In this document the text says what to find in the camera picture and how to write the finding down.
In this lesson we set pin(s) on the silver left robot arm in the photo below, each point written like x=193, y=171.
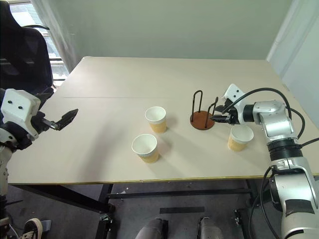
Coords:
x=3, y=174

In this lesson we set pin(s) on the black tape strip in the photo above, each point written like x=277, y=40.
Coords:
x=182, y=210

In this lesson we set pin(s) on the black office chair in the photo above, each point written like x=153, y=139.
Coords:
x=25, y=62

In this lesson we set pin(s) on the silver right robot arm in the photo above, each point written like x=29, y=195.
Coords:
x=294, y=189

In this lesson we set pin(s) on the yellow ribbed paper cup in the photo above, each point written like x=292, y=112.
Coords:
x=236, y=145
x=156, y=125
x=147, y=155

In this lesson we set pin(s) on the grey rounded left robot leg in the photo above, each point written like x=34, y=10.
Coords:
x=150, y=229

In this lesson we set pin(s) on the black stand foot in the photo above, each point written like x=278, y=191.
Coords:
x=106, y=226
x=241, y=222

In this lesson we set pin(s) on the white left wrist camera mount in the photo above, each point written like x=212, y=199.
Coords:
x=17, y=107

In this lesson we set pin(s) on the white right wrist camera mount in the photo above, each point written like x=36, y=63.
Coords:
x=233, y=93

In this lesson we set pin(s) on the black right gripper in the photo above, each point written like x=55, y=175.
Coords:
x=230, y=113

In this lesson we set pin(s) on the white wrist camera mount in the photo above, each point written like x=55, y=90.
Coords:
x=17, y=107
x=233, y=93

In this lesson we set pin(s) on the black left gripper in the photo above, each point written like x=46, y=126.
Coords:
x=40, y=122

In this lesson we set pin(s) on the window with blinds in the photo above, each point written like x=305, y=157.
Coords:
x=56, y=64

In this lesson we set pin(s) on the black sneaker with white laces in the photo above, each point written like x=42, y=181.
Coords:
x=31, y=229

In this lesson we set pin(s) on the black metal table frame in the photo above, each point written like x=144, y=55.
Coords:
x=174, y=193

